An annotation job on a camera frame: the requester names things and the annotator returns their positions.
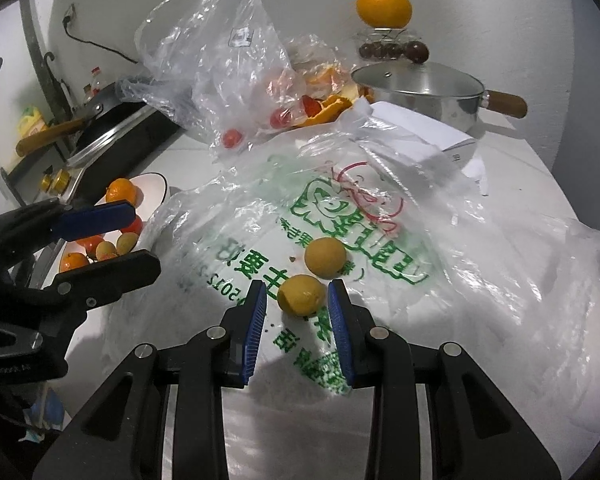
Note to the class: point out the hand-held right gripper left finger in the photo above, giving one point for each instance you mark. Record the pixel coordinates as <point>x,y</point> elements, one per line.
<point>257,330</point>

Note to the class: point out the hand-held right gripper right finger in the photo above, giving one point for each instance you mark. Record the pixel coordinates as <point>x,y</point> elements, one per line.
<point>340,332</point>

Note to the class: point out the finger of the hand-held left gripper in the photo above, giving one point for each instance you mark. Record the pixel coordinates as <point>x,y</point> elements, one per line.
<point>125,267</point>
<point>100,217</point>

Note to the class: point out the yellow longan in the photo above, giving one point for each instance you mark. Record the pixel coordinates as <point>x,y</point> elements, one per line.
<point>105,251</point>
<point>301,294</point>
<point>127,243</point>

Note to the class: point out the small mandarin orange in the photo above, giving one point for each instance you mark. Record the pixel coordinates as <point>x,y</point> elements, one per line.
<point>72,261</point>
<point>120,192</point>

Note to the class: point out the white plate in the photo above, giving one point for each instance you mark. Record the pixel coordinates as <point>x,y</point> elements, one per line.
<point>152,185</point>

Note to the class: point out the brownish longan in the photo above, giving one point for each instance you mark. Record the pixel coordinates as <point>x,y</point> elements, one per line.
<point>325,256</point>

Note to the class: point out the printed white plastic bag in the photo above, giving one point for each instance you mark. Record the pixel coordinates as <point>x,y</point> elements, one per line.
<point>480,270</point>

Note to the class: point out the yellow stove knob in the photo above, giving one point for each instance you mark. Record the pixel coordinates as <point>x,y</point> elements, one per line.
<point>61,178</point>
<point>47,181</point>

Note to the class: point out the blue cloth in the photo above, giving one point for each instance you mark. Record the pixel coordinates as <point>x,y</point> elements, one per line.
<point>45,410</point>

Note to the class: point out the steel gas stove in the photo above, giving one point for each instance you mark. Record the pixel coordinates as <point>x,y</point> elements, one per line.
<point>130,130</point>

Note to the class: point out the black frying pan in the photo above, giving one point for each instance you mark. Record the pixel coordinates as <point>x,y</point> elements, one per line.
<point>105,110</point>

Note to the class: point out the red-capped bottle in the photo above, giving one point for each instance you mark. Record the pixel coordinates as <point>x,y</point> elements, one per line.
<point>96,80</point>

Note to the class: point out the bagged red cherry tomato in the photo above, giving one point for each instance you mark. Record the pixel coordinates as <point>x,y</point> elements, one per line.
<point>310,105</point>
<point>232,137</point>
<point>280,117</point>

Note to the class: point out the clear plastic bag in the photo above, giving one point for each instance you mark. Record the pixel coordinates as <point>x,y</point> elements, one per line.
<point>220,60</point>

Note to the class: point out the white paper sheet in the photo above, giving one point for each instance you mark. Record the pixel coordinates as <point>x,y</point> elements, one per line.
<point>420,130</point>

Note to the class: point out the orange peel pile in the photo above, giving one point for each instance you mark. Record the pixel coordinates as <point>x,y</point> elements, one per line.
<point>330,102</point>

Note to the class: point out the cluster of dark cherries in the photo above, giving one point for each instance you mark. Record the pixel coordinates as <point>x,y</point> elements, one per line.
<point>380,51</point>

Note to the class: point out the glass jar of dark fruit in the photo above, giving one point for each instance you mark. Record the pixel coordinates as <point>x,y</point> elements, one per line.
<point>387,35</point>

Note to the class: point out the big orange with leaf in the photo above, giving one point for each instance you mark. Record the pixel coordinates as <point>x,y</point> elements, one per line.
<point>384,6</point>

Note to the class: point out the wall socket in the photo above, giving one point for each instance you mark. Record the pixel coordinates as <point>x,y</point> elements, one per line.
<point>69,12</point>

